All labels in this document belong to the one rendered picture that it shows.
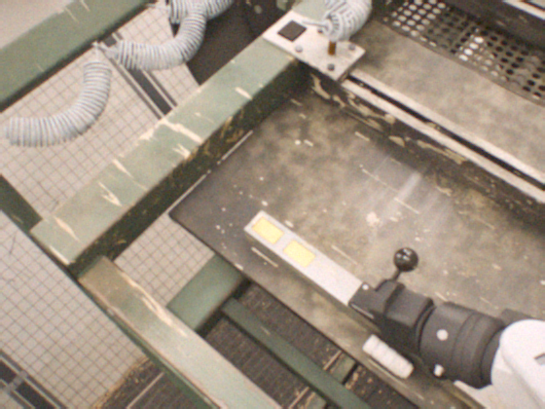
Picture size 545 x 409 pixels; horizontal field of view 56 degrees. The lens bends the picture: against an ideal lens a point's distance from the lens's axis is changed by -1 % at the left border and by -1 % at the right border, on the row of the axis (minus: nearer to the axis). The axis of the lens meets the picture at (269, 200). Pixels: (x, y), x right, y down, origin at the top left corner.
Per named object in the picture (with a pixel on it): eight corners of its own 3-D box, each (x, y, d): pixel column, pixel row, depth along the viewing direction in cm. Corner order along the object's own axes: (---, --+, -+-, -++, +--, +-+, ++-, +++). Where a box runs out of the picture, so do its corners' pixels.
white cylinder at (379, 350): (360, 351, 84) (402, 382, 81) (363, 346, 81) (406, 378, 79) (371, 337, 85) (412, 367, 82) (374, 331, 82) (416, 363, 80)
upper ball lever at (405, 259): (378, 323, 81) (418, 263, 74) (358, 309, 82) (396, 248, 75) (386, 312, 84) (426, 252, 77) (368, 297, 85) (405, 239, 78)
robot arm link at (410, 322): (353, 313, 66) (436, 350, 57) (394, 260, 69) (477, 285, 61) (382, 366, 72) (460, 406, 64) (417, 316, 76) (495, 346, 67)
